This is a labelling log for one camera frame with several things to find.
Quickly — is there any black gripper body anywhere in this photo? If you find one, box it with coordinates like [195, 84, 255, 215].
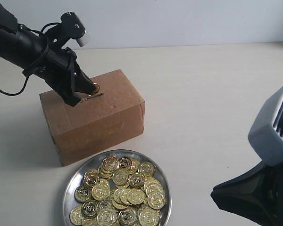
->
[35, 47, 79, 94]

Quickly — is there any gold coin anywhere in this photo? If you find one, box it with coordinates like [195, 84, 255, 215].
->
[75, 186, 92, 202]
[112, 169, 129, 186]
[129, 172, 145, 188]
[88, 83, 100, 96]
[127, 188, 145, 205]
[118, 157, 133, 172]
[138, 161, 155, 177]
[139, 208, 159, 226]
[147, 191, 166, 210]
[118, 207, 138, 226]
[83, 172, 100, 189]
[92, 184, 110, 201]
[97, 208, 117, 226]
[81, 200, 98, 218]
[69, 205, 83, 226]
[102, 156, 119, 171]

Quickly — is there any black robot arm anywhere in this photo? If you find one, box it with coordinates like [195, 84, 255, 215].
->
[0, 3, 100, 106]

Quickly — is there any brown cardboard slotted box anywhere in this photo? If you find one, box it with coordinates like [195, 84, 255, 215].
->
[40, 69, 145, 166]

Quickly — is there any round steel plate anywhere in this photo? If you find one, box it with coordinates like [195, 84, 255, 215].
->
[62, 149, 172, 226]

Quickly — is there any black cable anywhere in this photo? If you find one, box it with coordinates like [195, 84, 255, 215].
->
[0, 22, 62, 96]

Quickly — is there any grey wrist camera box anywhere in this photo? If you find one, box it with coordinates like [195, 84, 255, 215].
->
[41, 12, 91, 48]

